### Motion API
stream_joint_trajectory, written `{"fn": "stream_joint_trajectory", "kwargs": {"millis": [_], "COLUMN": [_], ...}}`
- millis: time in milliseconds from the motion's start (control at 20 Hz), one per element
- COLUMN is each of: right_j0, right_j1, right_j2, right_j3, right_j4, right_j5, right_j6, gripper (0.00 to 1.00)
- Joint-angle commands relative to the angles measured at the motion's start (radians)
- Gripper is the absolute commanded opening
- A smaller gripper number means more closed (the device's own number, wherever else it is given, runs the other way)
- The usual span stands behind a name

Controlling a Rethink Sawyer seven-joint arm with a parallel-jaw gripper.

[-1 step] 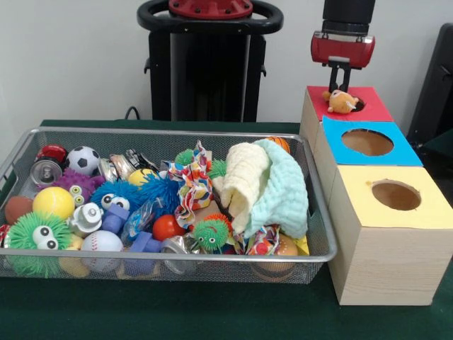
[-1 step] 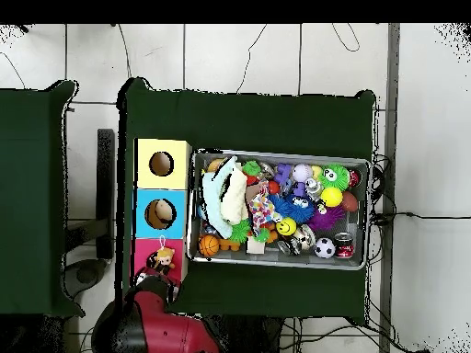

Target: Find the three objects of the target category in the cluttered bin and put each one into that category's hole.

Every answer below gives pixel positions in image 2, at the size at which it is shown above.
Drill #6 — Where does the black power cable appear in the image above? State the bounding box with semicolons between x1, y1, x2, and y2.
371;211;471;222

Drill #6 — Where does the blue spiky ball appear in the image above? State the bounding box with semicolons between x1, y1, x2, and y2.
284;193;316;224

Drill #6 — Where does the thin black cable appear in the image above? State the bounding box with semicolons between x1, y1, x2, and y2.
117;23;133;78
235;23;268;94
330;23;361;52

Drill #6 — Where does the small orange basketball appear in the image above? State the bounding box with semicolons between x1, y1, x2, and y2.
198;234;221;257

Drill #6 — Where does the purple spiky googly-eyed toy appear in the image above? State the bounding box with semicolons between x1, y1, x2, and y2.
307;204;348;231

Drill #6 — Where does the cream waffle cloth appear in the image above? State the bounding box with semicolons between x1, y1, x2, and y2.
219;166;250;226

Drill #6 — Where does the shallow wire mesh bin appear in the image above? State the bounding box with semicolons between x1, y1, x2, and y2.
186;148;372;271

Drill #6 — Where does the dark green table cloth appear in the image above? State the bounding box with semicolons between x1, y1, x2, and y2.
115;76;377;325
0;79;86;318

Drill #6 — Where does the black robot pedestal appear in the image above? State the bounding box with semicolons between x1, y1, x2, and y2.
220;314;285;353

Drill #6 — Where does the yellow ball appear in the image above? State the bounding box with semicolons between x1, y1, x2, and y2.
320;186;344;208
275;216;298;237

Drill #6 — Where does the green spiky googly-eyed ball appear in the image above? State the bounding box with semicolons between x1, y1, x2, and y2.
318;164;351;192

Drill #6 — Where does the small soccer ball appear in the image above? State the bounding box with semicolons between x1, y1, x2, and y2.
313;237;337;259

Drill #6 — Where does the mint waffle cloth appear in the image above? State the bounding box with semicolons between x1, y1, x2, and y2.
200;156;240;240

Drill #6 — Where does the wooden box with three holes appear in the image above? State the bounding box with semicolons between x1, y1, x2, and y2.
130;138;193;289

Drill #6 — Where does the brown monkey plush toy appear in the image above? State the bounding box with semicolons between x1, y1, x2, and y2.
152;234;177;276

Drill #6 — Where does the colourful patterned cloth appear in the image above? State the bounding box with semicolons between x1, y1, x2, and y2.
247;179;278;237

